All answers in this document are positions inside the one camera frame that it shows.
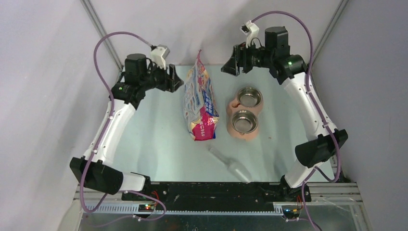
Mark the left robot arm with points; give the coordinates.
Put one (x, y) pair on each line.
(94, 170)

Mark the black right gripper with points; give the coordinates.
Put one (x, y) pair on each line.
(238, 59)

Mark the pet food bag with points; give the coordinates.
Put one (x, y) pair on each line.
(199, 105)

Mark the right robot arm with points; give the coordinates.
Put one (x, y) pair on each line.
(324, 139)

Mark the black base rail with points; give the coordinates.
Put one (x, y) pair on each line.
(224, 196)

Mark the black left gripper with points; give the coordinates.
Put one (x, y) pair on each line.
(171, 83)

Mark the aluminium frame front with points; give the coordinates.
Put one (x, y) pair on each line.
(321, 194)

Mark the clear plastic scoop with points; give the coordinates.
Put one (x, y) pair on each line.
(234, 167)

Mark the pink double bowl stand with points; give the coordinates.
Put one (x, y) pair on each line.
(234, 106)

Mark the far steel bowl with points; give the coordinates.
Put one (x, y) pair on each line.
(249, 97)

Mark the steel bowl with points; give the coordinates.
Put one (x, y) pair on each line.
(249, 97)
(244, 121)

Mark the near steel bowl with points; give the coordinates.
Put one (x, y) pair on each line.
(244, 121)

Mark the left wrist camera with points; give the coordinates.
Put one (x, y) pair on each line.
(159, 54)

